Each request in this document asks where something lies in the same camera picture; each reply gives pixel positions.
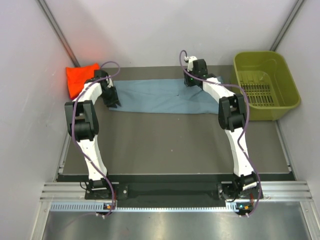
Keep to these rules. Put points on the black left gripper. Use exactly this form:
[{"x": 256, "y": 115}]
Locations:
[{"x": 111, "y": 103}]

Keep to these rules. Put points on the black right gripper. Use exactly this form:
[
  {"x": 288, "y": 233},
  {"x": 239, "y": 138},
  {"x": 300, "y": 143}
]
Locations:
[{"x": 186, "y": 81}]

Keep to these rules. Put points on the grey blue t shirt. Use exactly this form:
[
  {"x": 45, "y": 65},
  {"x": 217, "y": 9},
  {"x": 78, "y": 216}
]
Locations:
[{"x": 163, "y": 96}]

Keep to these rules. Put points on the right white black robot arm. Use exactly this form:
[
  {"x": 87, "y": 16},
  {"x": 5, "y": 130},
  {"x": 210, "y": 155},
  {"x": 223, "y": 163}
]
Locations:
[{"x": 232, "y": 118}]

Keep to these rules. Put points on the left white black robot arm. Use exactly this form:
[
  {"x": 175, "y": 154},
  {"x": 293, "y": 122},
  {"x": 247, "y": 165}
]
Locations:
[{"x": 83, "y": 127}]

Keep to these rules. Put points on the orange folded t shirt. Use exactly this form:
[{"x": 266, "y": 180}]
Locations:
[{"x": 77, "y": 76}]

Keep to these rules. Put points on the olive green plastic basket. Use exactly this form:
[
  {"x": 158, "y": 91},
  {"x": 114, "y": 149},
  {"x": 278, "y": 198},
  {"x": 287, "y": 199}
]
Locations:
[{"x": 268, "y": 83}]

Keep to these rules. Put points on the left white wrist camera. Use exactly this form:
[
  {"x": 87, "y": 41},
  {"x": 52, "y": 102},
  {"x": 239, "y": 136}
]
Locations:
[{"x": 109, "y": 83}]

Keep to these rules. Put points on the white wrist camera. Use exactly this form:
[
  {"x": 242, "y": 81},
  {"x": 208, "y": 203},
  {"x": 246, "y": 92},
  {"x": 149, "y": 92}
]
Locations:
[
  {"x": 109, "y": 83},
  {"x": 190, "y": 62}
]

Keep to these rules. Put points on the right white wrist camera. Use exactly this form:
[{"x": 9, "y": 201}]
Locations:
[{"x": 190, "y": 62}]

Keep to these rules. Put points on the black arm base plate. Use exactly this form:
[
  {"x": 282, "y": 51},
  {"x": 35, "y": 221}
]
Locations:
[{"x": 166, "y": 193}]

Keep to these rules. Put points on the perforated cable duct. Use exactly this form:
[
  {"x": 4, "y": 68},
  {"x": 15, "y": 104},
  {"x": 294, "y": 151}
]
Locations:
[{"x": 105, "y": 207}]

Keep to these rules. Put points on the aluminium frame rail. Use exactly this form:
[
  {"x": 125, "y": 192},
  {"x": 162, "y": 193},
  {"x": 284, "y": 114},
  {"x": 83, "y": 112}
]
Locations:
[{"x": 276, "y": 191}]

